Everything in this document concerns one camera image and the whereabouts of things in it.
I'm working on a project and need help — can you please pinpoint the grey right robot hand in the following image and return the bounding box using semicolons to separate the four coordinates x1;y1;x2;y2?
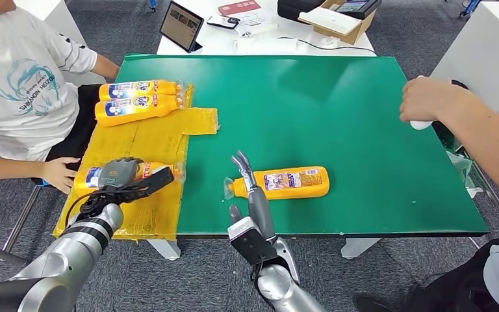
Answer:
227;150;278;243

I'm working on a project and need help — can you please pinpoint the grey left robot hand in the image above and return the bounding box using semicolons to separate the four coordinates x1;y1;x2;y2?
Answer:
97;157;145;190

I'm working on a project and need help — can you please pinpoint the orange detergent bottle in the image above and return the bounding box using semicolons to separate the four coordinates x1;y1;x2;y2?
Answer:
99;79;184;102
224;165;331;201
94;92;186;128
73;160;186;197

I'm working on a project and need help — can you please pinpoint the yellow taped cardboard sheet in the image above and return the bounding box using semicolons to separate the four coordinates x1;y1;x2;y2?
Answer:
52;84;220;241

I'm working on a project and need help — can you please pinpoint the white table leg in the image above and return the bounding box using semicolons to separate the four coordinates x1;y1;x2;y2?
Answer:
147;239;181;261
340;238;381;259

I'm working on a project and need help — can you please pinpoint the metal-legged stool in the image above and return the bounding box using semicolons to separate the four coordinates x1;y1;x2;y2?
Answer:
1;179;46;255

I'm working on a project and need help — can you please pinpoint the green table board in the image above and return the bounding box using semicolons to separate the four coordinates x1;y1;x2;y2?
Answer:
114;53;491;239

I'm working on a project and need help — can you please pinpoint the person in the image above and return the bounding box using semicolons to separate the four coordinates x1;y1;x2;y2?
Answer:
352;75;499;312
0;0;122;194

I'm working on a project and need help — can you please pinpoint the grey metal tube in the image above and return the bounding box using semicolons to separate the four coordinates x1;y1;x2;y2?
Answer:
0;239;30;268

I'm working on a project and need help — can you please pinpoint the black tablet on stand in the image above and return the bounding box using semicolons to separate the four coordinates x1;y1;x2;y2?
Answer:
159;1;205;53

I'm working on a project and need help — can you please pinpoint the white table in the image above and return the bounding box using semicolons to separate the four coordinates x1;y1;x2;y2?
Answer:
157;0;378;57

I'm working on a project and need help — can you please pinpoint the black phone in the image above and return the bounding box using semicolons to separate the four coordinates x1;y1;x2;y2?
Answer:
206;15;241;30

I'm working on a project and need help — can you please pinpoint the clear plastic packet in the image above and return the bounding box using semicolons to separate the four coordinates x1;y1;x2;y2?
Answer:
233;12;279;36

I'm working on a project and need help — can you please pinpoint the black backpack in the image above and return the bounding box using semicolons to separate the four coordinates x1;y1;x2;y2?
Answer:
432;79;470;143

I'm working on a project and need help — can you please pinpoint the white sheet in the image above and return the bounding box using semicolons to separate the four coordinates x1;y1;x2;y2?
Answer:
298;6;363;36

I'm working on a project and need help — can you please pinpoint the brown cardboard box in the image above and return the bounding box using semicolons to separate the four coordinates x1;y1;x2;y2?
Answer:
298;0;379;46

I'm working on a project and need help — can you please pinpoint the black case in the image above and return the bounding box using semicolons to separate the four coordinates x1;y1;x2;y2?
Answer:
277;0;328;22

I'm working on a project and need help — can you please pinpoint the clear plastic bag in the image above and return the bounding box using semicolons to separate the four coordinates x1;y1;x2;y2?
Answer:
445;148;485;200

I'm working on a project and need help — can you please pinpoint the red booklet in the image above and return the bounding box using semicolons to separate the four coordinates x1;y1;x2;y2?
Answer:
218;0;262;17

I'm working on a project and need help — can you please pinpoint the black device with screen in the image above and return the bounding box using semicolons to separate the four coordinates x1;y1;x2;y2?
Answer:
335;0;383;20

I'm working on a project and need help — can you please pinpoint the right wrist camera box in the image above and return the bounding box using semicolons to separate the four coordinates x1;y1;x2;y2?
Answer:
227;216;278;267

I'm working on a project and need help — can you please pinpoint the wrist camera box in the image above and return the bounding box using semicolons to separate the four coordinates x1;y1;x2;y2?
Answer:
116;165;176;203
227;216;278;267

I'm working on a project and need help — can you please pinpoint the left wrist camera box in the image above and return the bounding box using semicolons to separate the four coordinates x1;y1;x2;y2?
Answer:
116;165;176;203

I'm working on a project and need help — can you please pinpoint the black cable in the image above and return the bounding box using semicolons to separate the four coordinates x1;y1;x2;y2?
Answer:
277;36;377;55

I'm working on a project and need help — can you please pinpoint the metal table frame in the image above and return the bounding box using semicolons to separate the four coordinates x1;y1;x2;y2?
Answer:
462;90;499;237

